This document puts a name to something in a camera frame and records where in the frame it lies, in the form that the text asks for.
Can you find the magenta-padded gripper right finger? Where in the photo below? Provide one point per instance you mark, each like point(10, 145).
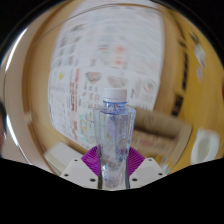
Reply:
point(145, 170)

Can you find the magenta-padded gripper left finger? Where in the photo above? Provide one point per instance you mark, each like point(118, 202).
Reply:
point(80, 170)

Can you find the clear plastic water bottle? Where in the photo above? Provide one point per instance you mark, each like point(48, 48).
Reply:
point(114, 133)

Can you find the brown cardboard box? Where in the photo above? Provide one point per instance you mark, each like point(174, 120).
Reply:
point(160, 131)

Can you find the large printed wall poster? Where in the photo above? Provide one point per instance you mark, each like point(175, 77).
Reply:
point(106, 63)

